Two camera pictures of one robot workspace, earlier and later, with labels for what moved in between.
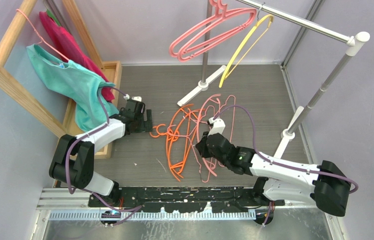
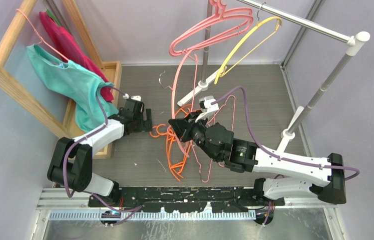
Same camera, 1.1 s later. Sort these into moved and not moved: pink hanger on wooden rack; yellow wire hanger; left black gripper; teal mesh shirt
Moved: yellow wire hanger
Not moved: left black gripper; pink hanger on wooden rack; teal mesh shirt
